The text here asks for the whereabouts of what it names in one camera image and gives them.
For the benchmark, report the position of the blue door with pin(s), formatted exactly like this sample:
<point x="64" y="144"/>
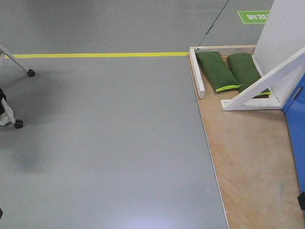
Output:
<point x="294" y="110"/>

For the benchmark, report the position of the green sandbag left of pair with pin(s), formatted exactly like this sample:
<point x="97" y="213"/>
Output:
<point x="217" y="71"/>

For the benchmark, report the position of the green sandbag of pair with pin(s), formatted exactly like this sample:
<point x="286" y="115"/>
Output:
<point x="244" y="69"/>
<point x="217" y="71"/>

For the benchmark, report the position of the green sandbag right of pair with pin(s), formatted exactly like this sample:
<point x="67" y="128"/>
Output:
<point x="244" y="69"/>

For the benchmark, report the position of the wooden base platform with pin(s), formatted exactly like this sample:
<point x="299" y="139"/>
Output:
<point x="253" y="162"/>

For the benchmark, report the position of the green floor sign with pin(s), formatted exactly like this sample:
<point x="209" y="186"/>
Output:
<point x="254" y="17"/>

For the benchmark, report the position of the person in black trousers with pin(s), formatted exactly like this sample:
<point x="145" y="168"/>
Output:
<point x="4" y="115"/>

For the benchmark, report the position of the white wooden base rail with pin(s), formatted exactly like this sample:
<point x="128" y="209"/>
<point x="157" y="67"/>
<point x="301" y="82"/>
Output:
<point x="196" y="74"/>

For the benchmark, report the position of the white door frame structure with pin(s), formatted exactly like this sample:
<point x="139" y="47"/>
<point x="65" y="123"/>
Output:
<point x="279" y="55"/>

